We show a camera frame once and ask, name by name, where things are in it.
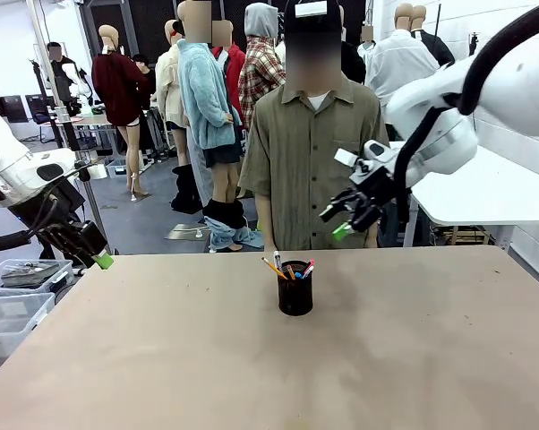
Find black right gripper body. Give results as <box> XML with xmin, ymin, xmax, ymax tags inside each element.
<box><xmin>349</xmin><ymin>161</ymin><xmax>400</xmax><ymax>211</ymax></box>

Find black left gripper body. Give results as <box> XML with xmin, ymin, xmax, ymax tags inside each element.
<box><xmin>36</xmin><ymin>218</ymin><xmax>109</xmax><ymax>269</ymax></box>

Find person's right forearm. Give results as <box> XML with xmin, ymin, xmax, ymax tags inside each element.
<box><xmin>254</xmin><ymin>193</ymin><xmax>278</xmax><ymax>245</ymax></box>

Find person's left forearm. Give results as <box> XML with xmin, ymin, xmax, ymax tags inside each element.
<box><xmin>363</xmin><ymin>219</ymin><xmax>381</xmax><ymax>248</ymax></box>

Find black mesh pen holder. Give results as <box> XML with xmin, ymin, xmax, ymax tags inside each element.
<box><xmin>277</xmin><ymin>262</ymin><xmax>314</xmax><ymax>317</ymax></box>

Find person in olive shirt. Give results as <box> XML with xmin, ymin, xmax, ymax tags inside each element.
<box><xmin>237</xmin><ymin>0</ymin><xmax>389</xmax><ymax>252</ymax></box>

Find dark flat item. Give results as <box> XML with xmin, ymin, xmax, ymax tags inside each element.
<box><xmin>0</xmin><ymin>262</ymin><xmax>64</xmax><ymax>288</ymax></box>

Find yellow pencil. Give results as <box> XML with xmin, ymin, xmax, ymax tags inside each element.
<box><xmin>261</xmin><ymin>256</ymin><xmax>289</xmax><ymax>281</ymax></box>

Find wooden pallet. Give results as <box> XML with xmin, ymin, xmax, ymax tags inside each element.
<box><xmin>434</xmin><ymin>225</ymin><xmax>491</xmax><ymax>246</ymax></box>

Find white table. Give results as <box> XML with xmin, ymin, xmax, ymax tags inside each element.
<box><xmin>388</xmin><ymin>141</ymin><xmax>539</xmax><ymax>250</ymax></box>

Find black fuzzy boots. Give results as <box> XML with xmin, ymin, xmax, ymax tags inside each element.
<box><xmin>170</xmin><ymin>163</ymin><xmax>204</xmax><ymax>214</ymax></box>

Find blue jeans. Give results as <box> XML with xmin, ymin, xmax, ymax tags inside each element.
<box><xmin>204</xmin><ymin>217</ymin><xmax>264</xmax><ymax>254</ymax></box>

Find grey workbench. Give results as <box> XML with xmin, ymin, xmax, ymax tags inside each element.
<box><xmin>70</xmin><ymin>114</ymin><xmax>121</xmax><ymax>159</ymax></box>

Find mannequin in white shirt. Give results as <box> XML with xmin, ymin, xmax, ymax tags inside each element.
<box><xmin>366</xmin><ymin>2</ymin><xmax>441</xmax><ymax>108</ymax></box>

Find black stand with silver cap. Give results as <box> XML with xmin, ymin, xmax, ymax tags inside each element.
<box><xmin>53</xmin><ymin>106</ymin><xmax>81</xmax><ymax>152</ymax></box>

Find mannequin in plaid shirt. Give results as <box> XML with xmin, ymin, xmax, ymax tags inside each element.
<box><xmin>237</xmin><ymin>2</ymin><xmax>288</xmax><ymax>133</ymax></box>

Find mannequin in black white-collared jacket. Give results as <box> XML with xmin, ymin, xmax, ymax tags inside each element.
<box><xmin>410</xmin><ymin>4</ymin><xmax>457</xmax><ymax>67</ymax></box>

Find mannequin in maroon sweater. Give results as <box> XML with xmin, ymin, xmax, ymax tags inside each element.
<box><xmin>91</xmin><ymin>24</ymin><xmax>152</xmax><ymax>201</ymax></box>

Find mannequin in cream jacket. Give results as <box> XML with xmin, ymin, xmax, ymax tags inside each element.
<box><xmin>155</xmin><ymin>20</ymin><xmax>190</xmax><ymax>167</ymax></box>

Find mannequin in red jacket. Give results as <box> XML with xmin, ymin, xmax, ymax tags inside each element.
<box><xmin>210</xmin><ymin>20</ymin><xmax>248</xmax><ymax>133</ymax></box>

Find mannequin in light blue fleece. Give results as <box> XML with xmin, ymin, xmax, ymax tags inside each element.
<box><xmin>175</xmin><ymin>0</ymin><xmax>252</xmax><ymax>216</ymax></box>

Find person in black t-shirt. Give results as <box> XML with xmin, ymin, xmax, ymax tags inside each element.
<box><xmin>47</xmin><ymin>41</ymin><xmax>76</xmax><ymax>107</ymax></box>

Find black-haired background person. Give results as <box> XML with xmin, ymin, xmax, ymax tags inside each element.
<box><xmin>132</xmin><ymin>53</ymin><xmax>158</xmax><ymax>107</ymax></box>

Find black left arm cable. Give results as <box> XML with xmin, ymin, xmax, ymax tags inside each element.
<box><xmin>0</xmin><ymin>165</ymin><xmax>94</xmax><ymax>254</ymax></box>

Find grey metal frame post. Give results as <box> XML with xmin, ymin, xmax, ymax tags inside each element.
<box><xmin>27</xmin><ymin>0</ymin><xmax>113</xmax><ymax>253</ymax></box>

